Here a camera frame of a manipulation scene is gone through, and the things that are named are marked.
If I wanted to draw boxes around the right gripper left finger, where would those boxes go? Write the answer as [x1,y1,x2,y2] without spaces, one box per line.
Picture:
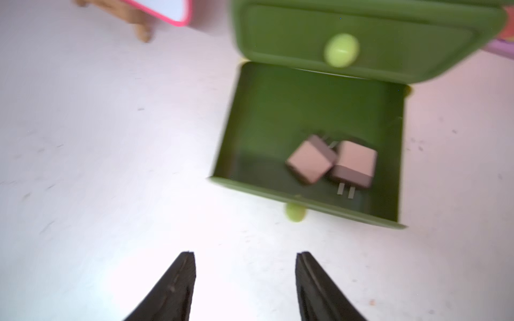
[125,251,196,321]

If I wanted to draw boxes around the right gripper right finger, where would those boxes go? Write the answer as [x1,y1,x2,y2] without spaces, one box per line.
[295,251,365,321]

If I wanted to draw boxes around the pink plug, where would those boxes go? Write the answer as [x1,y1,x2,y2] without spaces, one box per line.
[329,140,377,199]
[285,135,337,185]

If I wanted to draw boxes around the pink framed whiteboard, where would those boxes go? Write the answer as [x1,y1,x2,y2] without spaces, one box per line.
[74,0,194,44]

